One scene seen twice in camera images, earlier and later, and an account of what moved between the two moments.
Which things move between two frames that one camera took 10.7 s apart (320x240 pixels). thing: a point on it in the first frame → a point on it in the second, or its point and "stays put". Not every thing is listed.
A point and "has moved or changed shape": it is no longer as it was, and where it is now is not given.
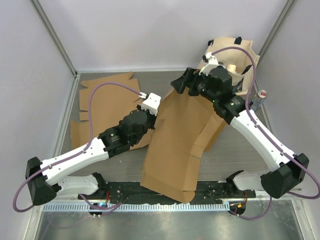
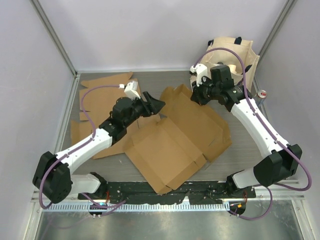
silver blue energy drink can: x=258 y=100 stays put
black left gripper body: x=150 y=123 → x=139 y=109
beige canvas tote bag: x=242 y=82 stays put
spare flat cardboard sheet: x=108 y=100 stays put
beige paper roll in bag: x=232 y=68 stays put
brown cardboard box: x=185 y=124 has moved or changed shape
